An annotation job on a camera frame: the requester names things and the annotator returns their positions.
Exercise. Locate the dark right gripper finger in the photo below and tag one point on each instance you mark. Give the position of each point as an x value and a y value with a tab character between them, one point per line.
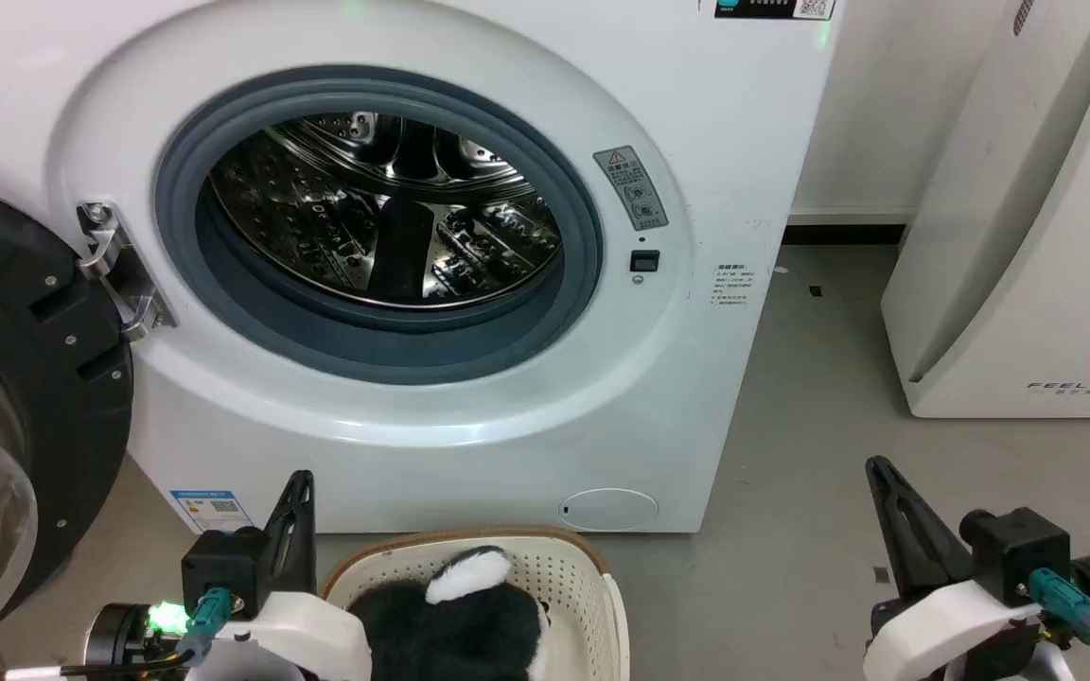
914	544

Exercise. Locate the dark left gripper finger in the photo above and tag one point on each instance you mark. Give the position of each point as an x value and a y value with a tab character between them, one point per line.
294	544

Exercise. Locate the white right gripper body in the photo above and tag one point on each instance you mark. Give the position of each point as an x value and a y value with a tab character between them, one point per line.
942	629

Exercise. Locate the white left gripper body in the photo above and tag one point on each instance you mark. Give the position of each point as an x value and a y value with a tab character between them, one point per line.
308	634

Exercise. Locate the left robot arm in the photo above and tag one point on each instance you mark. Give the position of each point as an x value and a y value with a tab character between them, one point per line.
114	636

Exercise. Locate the black and white plush toy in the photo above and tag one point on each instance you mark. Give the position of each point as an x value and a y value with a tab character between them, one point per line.
450	634

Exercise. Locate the stainless steel washing machine drum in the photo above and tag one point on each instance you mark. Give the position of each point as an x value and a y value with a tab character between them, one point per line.
318	218

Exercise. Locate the dark round washer door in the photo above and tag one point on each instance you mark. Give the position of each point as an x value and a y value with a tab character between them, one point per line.
34	331

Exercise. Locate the blue white energy label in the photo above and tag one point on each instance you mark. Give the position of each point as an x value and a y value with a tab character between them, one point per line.
212	512

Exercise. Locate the grey rubber door gasket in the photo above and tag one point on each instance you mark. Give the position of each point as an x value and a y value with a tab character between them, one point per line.
365	355

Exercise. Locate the white front-load washing machine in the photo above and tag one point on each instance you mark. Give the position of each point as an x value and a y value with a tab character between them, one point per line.
696	426

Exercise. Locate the white perforated laundry basket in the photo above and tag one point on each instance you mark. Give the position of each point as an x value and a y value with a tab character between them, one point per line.
575	596

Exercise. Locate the white air purifier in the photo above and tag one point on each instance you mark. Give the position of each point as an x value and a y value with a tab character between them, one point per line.
1028	284

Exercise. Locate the oval filter cover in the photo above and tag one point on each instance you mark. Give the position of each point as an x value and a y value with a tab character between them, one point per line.
608	509

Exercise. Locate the small text sticker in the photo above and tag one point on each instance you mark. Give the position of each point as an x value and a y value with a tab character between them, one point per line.
730	287

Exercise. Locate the black baseboard strip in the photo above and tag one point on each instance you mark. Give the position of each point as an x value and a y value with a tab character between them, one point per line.
843	235

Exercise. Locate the metal door hinge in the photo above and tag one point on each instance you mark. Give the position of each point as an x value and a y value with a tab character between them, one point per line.
119	270

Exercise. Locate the grey warning sticker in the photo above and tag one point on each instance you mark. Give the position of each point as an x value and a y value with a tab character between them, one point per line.
632	187

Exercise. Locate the QR code panel sticker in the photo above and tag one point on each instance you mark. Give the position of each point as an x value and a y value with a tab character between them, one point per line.
772	8

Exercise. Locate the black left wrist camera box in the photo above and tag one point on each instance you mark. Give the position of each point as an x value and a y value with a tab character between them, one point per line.
223	563

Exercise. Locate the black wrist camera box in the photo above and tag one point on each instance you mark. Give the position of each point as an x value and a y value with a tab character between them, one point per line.
1018	553
223	563

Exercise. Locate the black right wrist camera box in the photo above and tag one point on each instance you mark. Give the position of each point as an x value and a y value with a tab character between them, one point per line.
1018	553

